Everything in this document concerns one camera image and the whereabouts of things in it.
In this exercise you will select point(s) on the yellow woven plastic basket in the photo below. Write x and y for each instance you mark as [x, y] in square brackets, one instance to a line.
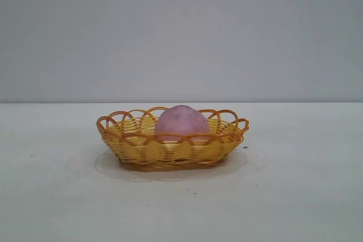
[175, 152]

